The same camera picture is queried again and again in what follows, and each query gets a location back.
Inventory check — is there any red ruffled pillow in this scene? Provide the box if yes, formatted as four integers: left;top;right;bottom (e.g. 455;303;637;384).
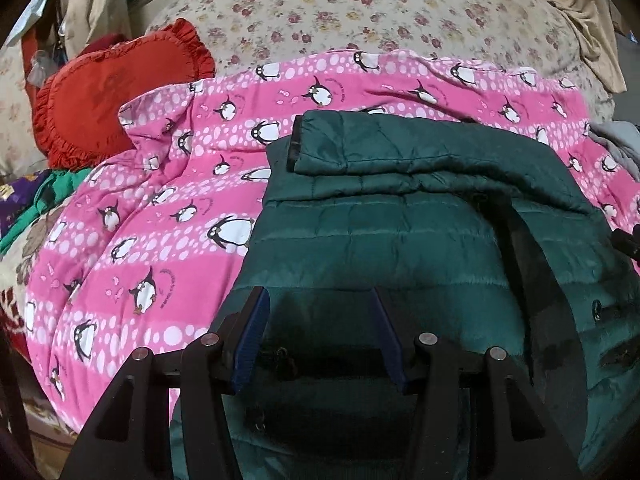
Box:
32;17;217;168

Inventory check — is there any beige curtain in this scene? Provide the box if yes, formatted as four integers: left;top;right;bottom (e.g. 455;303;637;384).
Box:
60;0;133;48

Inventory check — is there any beige cloth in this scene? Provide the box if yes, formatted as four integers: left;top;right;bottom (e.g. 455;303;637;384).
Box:
517;0;628;93

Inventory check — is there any bright green cloth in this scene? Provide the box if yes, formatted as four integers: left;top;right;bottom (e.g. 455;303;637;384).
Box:
0;169;93;256

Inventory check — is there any cream floral pillow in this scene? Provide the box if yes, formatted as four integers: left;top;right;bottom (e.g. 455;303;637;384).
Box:
0;45;48;176

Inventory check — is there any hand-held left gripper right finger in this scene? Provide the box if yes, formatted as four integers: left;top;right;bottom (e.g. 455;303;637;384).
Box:
367;287;583;480

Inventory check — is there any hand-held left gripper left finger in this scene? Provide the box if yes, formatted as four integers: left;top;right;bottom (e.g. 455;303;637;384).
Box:
60;286;271;480

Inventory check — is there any pink penguin print blanket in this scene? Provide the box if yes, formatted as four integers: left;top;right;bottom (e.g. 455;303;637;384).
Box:
22;50;640;431

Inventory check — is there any floral bed sheet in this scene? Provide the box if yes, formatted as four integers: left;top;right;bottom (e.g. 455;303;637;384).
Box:
132;0;616;126

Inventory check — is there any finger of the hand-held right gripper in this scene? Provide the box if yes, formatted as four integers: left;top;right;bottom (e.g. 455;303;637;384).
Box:
612;225;640;267

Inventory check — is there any purple cloth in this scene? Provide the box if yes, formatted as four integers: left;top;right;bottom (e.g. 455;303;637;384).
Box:
0;175;51;241

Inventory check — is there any green puffer jacket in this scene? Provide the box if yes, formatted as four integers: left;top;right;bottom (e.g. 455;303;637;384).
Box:
170;109;640;480

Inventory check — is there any cream brown floral blanket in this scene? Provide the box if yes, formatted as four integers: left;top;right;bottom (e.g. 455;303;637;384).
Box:
0;207;68;356

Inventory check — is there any grey cloth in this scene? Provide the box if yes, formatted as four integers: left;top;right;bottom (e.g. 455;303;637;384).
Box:
587;120;640;181

